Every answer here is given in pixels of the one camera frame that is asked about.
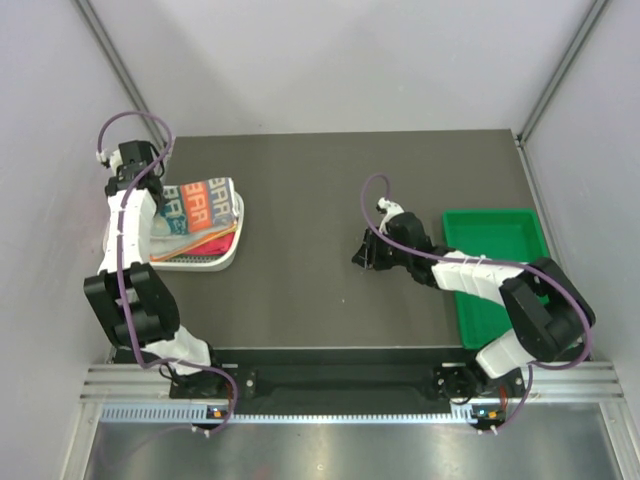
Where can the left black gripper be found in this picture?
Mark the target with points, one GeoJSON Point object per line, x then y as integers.
{"type": "Point", "coordinates": [159, 203]}

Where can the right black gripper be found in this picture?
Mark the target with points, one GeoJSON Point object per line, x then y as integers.
{"type": "Point", "coordinates": [369, 255]}

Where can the white letter print towel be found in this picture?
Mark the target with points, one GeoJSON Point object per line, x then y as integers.
{"type": "Point", "coordinates": [194, 208]}

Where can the orange white patterned towel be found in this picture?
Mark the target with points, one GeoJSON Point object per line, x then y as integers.
{"type": "Point", "coordinates": [165, 249]}

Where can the pink microfiber towel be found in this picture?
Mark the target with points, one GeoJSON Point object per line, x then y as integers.
{"type": "Point", "coordinates": [215, 247]}

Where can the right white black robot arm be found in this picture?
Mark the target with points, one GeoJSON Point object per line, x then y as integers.
{"type": "Point", "coordinates": [549, 319]}

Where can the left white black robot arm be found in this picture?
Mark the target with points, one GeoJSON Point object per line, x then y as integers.
{"type": "Point", "coordinates": [134, 307]}

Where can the white perforated basket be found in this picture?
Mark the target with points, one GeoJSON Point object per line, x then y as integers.
{"type": "Point", "coordinates": [128, 236]}

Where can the green plastic tray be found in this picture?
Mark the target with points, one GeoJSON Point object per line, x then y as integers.
{"type": "Point", "coordinates": [503, 234]}

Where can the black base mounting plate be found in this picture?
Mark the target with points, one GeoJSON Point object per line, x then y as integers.
{"type": "Point", "coordinates": [427, 382]}

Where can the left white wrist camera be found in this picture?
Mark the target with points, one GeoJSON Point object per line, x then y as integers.
{"type": "Point", "coordinates": [107, 157]}

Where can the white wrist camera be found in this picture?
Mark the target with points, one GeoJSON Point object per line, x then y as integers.
{"type": "Point", "coordinates": [388, 209]}
{"type": "Point", "coordinates": [107, 157]}

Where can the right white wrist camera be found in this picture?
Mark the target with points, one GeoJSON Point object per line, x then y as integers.
{"type": "Point", "coordinates": [388, 209]}

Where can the white slotted cable duct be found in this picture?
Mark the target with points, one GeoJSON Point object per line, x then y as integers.
{"type": "Point", "coordinates": [208, 414]}

